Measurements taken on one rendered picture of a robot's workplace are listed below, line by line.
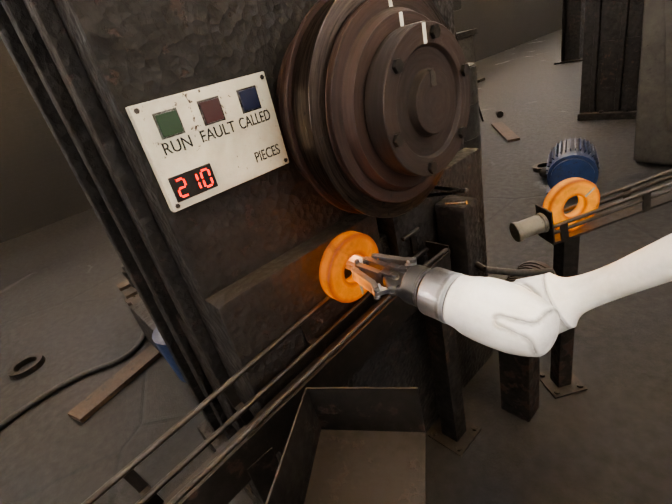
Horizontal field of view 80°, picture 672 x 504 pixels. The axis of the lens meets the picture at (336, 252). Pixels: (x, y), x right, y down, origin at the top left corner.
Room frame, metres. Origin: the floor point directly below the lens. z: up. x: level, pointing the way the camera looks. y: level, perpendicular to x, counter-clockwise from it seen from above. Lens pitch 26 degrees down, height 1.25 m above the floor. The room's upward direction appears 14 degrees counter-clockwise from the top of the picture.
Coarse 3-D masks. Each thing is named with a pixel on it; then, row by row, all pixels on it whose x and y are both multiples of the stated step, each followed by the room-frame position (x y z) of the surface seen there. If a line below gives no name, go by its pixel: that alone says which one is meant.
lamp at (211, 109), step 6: (204, 102) 0.75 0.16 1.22; (210, 102) 0.76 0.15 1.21; (216, 102) 0.76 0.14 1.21; (204, 108) 0.75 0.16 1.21; (210, 108) 0.76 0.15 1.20; (216, 108) 0.76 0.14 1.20; (204, 114) 0.75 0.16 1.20; (210, 114) 0.75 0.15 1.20; (216, 114) 0.76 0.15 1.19; (222, 114) 0.77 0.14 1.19; (210, 120) 0.75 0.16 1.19; (216, 120) 0.76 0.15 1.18
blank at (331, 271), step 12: (336, 240) 0.75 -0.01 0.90; (348, 240) 0.74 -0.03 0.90; (360, 240) 0.76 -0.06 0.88; (372, 240) 0.78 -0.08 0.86; (324, 252) 0.74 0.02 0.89; (336, 252) 0.72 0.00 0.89; (348, 252) 0.74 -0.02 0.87; (360, 252) 0.76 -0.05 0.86; (372, 252) 0.78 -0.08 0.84; (324, 264) 0.72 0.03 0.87; (336, 264) 0.72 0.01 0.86; (324, 276) 0.71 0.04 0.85; (336, 276) 0.71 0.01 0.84; (324, 288) 0.72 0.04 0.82; (336, 288) 0.71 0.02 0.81; (348, 288) 0.73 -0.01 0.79; (360, 288) 0.75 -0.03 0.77; (348, 300) 0.73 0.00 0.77
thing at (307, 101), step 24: (336, 0) 0.79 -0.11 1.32; (360, 0) 0.82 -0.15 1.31; (312, 24) 0.82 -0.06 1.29; (336, 24) 0.78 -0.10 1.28; (312, 48) 0.75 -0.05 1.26; (312, 72) 0.74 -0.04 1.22; (312, 96) 0.73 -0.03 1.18; (312, 120) 0.72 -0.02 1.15; (312, 144) 0.72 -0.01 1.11; (312, 168) 0.77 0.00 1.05; (336, 168) 0.74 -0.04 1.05; (336, 192) 0.74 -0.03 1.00; (360, 192) 0.77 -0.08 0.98; (384, 216) 0.80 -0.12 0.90
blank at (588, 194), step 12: (564, 180) 1.02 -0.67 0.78; (576, 180) 1.00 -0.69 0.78; (552, 192) 1.01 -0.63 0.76; (564, 192) 0.99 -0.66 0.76; (576, 192) 0.99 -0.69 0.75; (588, 192) 0.99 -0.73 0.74; (552, 204) 0.99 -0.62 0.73; (564, 204) 0.99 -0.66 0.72; (588, 204) 1.00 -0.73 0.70; (564, 216) 0.99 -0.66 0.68; (588, 216) 1.00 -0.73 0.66; (576, 228) 0.99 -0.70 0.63
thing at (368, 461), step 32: (320, 416) 0.55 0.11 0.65; (352, 416) 0.53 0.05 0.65; (384, 416) 0.51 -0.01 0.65; (416, 416) 0.49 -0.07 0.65; (288, 448) 0.44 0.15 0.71; (320, 448) 0.51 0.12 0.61; (352, 448) 0.49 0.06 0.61; (384, 448) 0.48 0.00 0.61; (416, 448) 0.46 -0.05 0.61; (288, 480) 0.41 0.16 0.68; (320, 480) 0.45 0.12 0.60; (352, 480) 0.44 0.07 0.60; (384, 480) 0.42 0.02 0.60; (416, 480) 0.41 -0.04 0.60
